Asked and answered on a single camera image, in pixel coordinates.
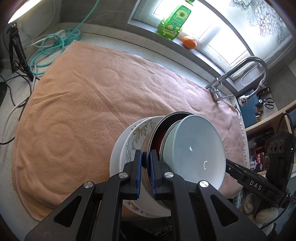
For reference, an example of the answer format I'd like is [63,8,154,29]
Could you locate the small floral deep plate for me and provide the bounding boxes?
[123,200,152,217]

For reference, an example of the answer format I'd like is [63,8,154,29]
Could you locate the large floral blue plate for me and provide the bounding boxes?
[109,117,149,217]

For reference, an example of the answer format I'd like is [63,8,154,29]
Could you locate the light blue ceramic bowl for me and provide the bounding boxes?
[159,115,226,189]

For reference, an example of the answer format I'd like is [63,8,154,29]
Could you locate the white plate grey leaf pattern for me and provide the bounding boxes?
[118,115,171,218]

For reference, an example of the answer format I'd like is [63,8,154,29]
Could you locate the red steel small bowl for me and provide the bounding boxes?
[151,120,181,161]

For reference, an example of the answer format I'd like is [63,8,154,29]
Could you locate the large stainless steel bowl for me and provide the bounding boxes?
[142,111,193,212]

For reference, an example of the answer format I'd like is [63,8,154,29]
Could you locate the chrome kitchen faucet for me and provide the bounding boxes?
[204,56,269,103]

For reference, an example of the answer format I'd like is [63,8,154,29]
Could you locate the gloved right hand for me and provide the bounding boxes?
[240,193,278,235]

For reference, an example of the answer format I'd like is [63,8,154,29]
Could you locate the wooden shelf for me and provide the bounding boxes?
[245,99,296,176]

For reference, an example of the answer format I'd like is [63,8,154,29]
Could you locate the blue knife block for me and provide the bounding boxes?
[240,95,259,128]

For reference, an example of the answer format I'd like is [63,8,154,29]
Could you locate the black scissors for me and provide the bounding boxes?
[262,97,274,109]

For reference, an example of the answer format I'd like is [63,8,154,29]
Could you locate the orange brown towel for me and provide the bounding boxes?
[12,41,248,221]

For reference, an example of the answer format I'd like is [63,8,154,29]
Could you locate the orange tangerine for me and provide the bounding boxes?
[182,36,197,50]

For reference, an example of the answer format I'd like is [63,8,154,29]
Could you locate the black oval device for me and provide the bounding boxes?
[0,82,7,106]

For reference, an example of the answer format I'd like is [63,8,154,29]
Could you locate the green dish soap bottle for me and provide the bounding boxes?
[157,0,195,40]

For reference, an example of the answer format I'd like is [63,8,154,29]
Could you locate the black tripod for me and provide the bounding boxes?
[6,23,34,82]

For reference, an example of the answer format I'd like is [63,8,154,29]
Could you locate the teal power strip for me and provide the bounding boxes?
[59,29,81,46]

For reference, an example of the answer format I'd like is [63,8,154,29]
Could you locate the black cable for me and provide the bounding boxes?
[0,29,38,145]

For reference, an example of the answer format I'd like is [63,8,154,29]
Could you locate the teal cable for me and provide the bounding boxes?
[29,0,100,75]

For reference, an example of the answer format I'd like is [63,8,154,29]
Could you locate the white cable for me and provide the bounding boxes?
[1,0,68,144]

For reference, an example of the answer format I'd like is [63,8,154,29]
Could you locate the white ring light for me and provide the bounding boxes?
[8,0,36,24]

